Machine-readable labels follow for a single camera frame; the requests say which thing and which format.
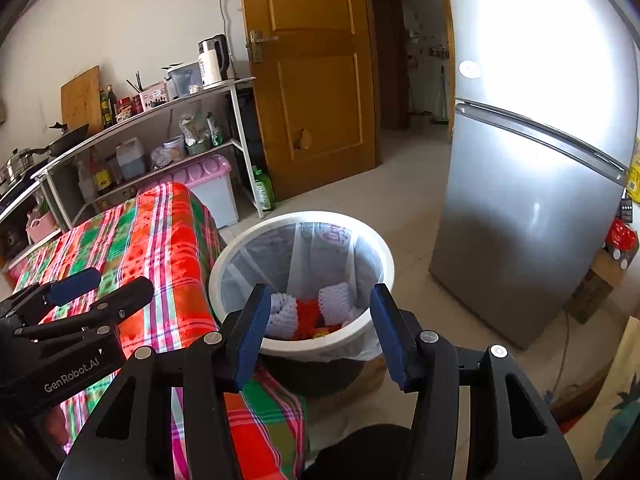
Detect steel pot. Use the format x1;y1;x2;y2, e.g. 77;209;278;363
0;152;38;186

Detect green packet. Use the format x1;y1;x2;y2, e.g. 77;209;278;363
206;112;224;147

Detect metal door lock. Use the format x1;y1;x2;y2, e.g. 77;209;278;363
246;30;279;64

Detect dark round appliance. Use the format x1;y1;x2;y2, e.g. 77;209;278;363
0;220;23;256

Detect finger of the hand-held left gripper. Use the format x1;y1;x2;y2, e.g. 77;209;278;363
12;275;156;343
0;266;103;325

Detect black trash bin white rim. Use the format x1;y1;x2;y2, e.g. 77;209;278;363
207;211;396;398

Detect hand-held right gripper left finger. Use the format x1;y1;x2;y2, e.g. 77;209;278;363
57;282;275;480

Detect silver refrigerator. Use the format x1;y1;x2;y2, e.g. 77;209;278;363
428;0;640;351

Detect pink utensil holder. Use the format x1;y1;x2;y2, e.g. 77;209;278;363
141;81;168;111

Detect pink lid storage box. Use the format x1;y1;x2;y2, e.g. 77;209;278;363
142;155;241;229

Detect yellow label bottle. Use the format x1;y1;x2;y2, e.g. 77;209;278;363
92;152;113;196

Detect red green plaid tablecloth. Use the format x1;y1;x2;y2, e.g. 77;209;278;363
7;181;308;480

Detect white plastic bottle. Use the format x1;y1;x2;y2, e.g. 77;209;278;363
76;157;97;203

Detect white printed plastic bag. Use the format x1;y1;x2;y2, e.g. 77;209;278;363
179;112;211;146

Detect wooden door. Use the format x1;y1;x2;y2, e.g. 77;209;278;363
237;0;378;202

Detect red packet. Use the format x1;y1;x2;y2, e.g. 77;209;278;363
602;217;640;261

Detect green plastic bottle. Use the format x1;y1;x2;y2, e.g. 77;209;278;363
252;166;277;212

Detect curved white kitchen shelf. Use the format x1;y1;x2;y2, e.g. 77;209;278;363
31;76;266;233

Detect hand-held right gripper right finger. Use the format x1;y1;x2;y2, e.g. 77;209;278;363
369;282;583;480

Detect printed cream blanket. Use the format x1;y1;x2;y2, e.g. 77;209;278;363
547;310;640;480

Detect black cooktop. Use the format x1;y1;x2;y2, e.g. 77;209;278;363
0;172;46;211

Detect low white kitchen shelf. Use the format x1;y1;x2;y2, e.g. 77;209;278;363
0;180;66;271

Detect tall white foam net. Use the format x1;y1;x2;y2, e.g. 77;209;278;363
317;282;366;327

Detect clear plastic jug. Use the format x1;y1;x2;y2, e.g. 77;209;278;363
116;136;147;181

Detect white electric kettle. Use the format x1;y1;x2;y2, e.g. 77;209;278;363
197;34;232;90

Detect black frying pan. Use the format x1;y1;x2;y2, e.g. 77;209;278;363
15;124;91;158

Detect yellow hanging packet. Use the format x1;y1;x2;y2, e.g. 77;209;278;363
625;135;640;206

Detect pink basket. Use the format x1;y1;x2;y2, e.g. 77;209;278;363
25;208;58;243

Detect dark tall box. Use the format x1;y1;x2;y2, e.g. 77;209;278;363
227;87;266;171

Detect clear plastic storage container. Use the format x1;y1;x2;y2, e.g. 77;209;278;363
165;62;203;100

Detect wooden cutting board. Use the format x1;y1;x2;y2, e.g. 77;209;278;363
60;65;103;136

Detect person's dark clothed leg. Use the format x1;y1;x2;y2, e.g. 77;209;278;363
300;424;418;480

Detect white plastic tub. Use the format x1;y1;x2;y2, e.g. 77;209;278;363
164;135;187;163

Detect small round white foam net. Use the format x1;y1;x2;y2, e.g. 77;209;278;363
264;290;300;338

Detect cardboard box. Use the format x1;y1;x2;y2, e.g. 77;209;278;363
570;252;632;325

